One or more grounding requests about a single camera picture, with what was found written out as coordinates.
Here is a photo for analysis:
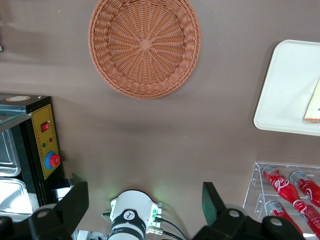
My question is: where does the beige plastic tray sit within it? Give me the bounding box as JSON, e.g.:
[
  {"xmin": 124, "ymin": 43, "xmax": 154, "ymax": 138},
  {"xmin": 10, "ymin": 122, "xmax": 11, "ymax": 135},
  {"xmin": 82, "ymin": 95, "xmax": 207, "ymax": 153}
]
[{"xmin": 253, "ymin": 39, "xmax": 320, "ymax": 137}]

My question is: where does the stainless steel warmer pan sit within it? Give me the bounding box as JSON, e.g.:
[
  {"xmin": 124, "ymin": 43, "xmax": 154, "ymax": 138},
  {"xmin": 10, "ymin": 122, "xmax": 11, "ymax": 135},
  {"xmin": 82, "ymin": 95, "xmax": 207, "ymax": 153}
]
[
  {"xmin": 0, "ymin": 177, "xmax": 34, "ymax": 216},
  {"xmin": 0, "ymin": 124, "xmax": 22, "ymax": 177}
]

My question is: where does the red cola bottle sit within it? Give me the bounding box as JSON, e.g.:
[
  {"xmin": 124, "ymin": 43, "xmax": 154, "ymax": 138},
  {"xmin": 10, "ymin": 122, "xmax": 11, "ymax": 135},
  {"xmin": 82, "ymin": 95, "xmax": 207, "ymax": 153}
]
[
  {"xmin": 289, "ymin": 170, "xmax": 320, "ymax": 209},
  {"xmin": 264, "ymin": 199, "xmax": 304, "ymax": 236},
  {"xmin": 261, "ymin": 164, "xmax": 320, "ymax": 236}
]

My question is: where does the clear acrylic bottle rack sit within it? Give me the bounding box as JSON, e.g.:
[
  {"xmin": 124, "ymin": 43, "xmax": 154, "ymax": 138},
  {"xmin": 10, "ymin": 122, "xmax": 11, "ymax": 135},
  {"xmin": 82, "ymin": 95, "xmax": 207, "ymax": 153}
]
[{"xmin": 242, "ymin": 161, "xmax": 320, "ymax": 236}]

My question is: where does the black food warmer display case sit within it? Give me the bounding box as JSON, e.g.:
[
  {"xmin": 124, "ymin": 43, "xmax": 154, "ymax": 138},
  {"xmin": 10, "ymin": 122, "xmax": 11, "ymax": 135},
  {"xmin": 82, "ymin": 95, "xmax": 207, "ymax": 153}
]
[{"xmin": 0, "ymin": 92, "xmax": 76, "ymax": 224}]

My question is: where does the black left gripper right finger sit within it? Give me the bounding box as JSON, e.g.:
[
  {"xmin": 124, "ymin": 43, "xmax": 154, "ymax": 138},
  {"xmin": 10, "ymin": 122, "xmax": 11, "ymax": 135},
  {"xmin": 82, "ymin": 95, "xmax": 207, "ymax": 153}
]
[{"xmin": 192, "ymin": 181, "xmax": 263, "ymax": 240}]

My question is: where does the round shallow brown wicker basket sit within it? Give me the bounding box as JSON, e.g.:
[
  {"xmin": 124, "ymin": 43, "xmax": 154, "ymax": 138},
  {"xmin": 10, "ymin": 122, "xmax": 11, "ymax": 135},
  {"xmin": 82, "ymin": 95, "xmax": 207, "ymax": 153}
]
[{"xmin": 88, "ymin": 0, "xmax": 202, "ymax": 100}]

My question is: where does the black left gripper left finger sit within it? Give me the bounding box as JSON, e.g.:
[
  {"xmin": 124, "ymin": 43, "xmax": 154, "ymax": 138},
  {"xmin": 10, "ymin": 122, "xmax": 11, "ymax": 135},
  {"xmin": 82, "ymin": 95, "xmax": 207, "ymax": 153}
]
[{"xmin": 27, "ymin": 181, "xmax": 90, "ymax": 240}]

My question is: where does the triangular sandwich half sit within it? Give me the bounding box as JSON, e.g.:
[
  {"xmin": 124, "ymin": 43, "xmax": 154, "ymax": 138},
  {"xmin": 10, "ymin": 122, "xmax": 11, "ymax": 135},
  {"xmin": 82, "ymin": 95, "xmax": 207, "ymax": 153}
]
[{"xmin": 302, "ymin": 77, "xmax": 320, "ymax": 125}]

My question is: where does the black arm base cable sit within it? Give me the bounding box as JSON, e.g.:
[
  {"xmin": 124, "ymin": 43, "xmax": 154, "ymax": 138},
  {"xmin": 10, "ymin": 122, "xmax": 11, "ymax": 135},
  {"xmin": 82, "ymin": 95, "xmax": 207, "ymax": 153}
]
[{"xmin": 149, "ymin": 216, "xmax": 191, "ymax": 240}]

